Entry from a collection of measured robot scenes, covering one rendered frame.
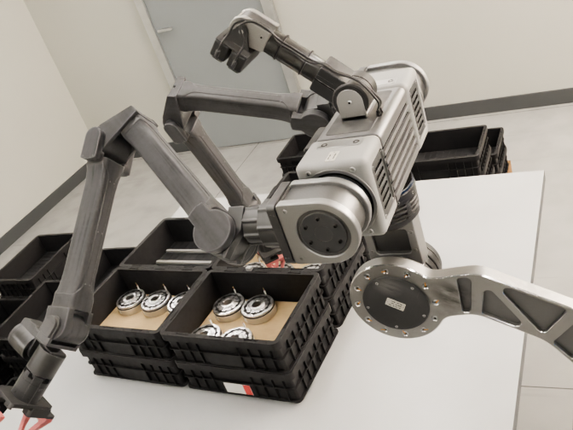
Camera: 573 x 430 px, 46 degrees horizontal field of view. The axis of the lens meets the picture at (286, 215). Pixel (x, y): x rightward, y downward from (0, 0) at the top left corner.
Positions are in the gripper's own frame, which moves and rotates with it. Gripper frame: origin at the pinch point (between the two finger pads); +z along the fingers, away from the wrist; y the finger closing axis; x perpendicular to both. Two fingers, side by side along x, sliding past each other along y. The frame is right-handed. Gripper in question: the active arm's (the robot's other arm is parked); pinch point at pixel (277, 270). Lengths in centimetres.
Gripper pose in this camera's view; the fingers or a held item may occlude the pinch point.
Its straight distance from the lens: 211.0
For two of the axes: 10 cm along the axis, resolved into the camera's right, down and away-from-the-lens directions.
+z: 3.1, 8.3, 4.7
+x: 9.0, -4.2, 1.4
